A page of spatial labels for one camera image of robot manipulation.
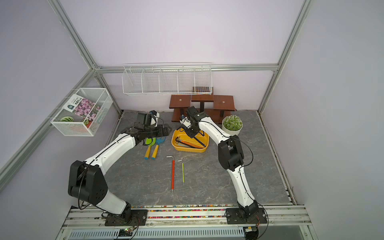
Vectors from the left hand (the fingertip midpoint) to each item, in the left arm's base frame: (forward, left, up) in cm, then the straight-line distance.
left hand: (166, 130), depth 86 cm
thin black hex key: (+2, -7, -18) cm, 19 cm away
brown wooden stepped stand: (+19, -35, -2) cm, 40 cm away
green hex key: (-19, -8, -18) cm, 27 cm away
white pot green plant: (+5, -41, -4) cm, 42 cm away
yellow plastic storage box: (+3, -23, -17) cm, 29 cm away
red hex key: (-18, -2, -18) cm, 26 cm away
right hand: (+5, -15, -10) cm, 18 cm away
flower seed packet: (+5, +38, +15) cm, 41 cm away
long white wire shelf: (+34, -1, +12) cm, 36 cm away
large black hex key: (-3, -20, -11) cm, 23 cm away
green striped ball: (-2, +44, +16) cm, 47 cm away
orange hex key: (0, -14, -17) cm, 22 cm away
